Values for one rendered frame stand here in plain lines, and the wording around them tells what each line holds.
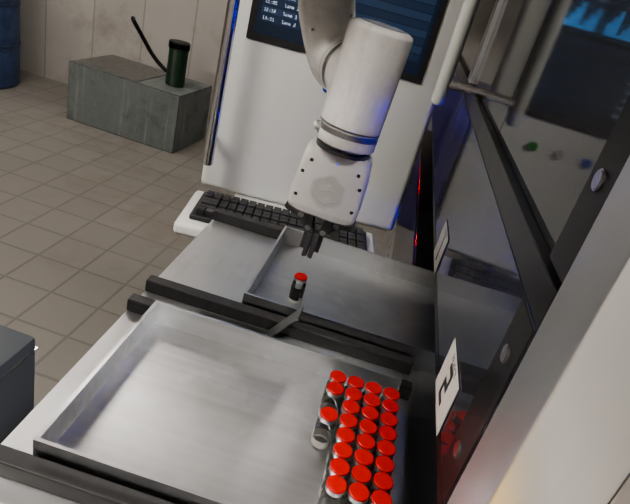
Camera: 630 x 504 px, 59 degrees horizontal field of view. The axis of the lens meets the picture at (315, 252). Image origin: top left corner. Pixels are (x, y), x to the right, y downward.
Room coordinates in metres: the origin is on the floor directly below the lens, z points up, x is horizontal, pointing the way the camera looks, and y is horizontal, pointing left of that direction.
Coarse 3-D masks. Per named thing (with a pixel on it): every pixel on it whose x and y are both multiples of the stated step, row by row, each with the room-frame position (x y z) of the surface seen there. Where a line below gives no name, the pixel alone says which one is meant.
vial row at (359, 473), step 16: (368, 384) 0.54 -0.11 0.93; (368, 400) 0.52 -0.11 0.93; (368, 416) 0.49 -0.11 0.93; (368, 432) 0.47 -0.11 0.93; (352, 448) 0.45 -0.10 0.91; (368, 448) 0.44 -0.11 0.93; (352, 464) 0.43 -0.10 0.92; (368, 464) 0.42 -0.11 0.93; (352, 480) 0.40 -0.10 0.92; (368, 480) 0.40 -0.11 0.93; (352, 496) 0.38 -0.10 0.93; (368, 496) 0.38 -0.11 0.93
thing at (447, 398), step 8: (448, 352) 0.50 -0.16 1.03; (456, 352) 0.48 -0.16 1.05; (448, 360) 0.49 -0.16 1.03; (456, 360) 0.46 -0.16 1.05; (448, 368) 0.48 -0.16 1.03; (456, 368) 0.45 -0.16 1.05; (440, 376) 0.49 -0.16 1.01; (448, 376) 0.46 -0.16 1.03; (456, 376) 0.44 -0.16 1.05; (440, 384) 0.48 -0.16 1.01; (456, 384) 0.43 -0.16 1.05; (448, 392) 0.44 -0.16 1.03; (456, 392) 0.42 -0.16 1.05; (448, 400) 0.43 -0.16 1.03; (440, 408) 0.44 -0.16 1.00; (448, 408) 0.42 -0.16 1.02; (440, 416) 0.43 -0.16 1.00; (440, 424) 0.42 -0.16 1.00
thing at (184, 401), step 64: (192, 320) 0.61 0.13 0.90; (128, 384) 0.49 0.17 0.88; (192, 384) 0.51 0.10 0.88; (256, 384) 0.54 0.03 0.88; (320, 384) 0.58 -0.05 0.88; (384, 384) 0.59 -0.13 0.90; (64, 448) 0.35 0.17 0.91; (128, 448) 0.40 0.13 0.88; (192, 448) 0.42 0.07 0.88; (256, 448) 0.44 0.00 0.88
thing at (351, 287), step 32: (288, 256) 0.89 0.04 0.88; (320, 256) 0.93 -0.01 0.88; (352, 256) 0.93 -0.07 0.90; (384, 256) 0.93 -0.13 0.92; (256, 288) 0.76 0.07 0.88; (288, 288) 0.79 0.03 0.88; (320, 288) 0.81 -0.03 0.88; (352, 288) 0.84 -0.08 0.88; (384, 288) 0.87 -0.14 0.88; (416, 288) 0.91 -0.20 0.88; (320, 320) 0.68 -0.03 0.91; (352, 320) 0.75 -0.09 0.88; (384, 320) 0.77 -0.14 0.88; (416, 320) 0.80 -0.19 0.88; (416, 352) 0.67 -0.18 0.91
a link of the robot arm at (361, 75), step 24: (360, 24) 0.72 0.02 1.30; (384, 24) 0.75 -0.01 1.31; (336, 48) 0.78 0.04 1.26; (360, 48) 0.72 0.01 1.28; (384, 48) 0.71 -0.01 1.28; (408, 48) 0.74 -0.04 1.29; (336, 72) 0.74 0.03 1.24; (360, 72) 0.71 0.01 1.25; (384, 72) 0.72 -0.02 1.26; (336, 96) 0.72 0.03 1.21; (360, 96) 0.71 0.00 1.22; (384, 96) 0.72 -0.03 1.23; (336, 120) 0.72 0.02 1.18; (360, 120) 0.71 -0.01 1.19; (384, 120) 0.74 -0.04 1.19
